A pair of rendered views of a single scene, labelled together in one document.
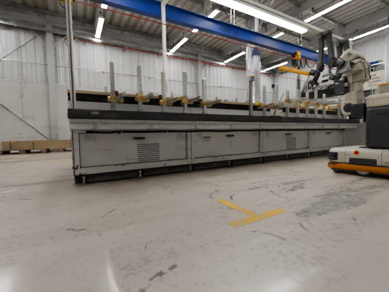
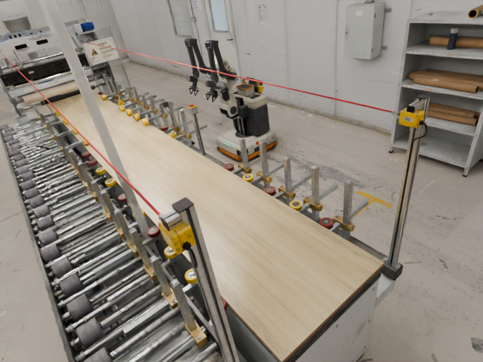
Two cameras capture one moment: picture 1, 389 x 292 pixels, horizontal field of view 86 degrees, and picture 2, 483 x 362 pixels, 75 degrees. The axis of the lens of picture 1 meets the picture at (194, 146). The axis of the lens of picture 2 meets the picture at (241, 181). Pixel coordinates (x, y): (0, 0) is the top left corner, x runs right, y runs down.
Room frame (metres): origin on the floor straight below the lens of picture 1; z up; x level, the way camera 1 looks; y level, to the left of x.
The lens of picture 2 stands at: (2.61, 2.15, 2.23)
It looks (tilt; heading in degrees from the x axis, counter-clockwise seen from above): 34 degrees down; 267
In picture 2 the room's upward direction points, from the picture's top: 10 degrees counter-clockwise
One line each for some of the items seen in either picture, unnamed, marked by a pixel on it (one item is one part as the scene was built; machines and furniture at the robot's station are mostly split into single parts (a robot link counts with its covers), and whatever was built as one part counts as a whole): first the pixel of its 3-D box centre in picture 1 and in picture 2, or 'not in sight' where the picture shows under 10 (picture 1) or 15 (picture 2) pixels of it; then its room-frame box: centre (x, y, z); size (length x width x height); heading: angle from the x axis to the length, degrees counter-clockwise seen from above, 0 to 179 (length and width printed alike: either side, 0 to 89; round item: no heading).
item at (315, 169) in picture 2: (139, 90); (315, 196); (2.06, 0.53, 0.90); 0.04 x 0.04 x 0.48; 30
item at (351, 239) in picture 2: (273, 118); (182, 144); (3.02, -1.16, 0.67); 5.11 x 0.08 x 0.10; 120
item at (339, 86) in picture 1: (345, 86); (219, 90); (2.47, -1.80, 0.99); 0.28 x 0.16 x 0.22; 121
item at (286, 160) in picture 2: (163, 95); (288, 185); (2.18, 0.31, 0.88); 0.04 x 0.04 x 0.48; 30
